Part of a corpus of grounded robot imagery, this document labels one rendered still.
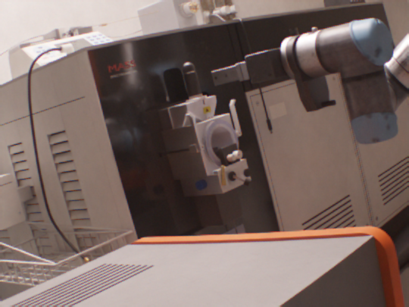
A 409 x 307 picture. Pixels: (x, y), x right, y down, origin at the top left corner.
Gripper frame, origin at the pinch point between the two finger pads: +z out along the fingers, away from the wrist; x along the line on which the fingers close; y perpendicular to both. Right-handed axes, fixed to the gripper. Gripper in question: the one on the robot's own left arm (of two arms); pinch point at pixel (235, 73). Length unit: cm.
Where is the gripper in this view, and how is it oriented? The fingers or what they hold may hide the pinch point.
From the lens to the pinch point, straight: 121.0
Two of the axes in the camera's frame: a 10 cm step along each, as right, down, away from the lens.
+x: -6.4, 2.6, -7.2
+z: -7.2, 1.0, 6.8
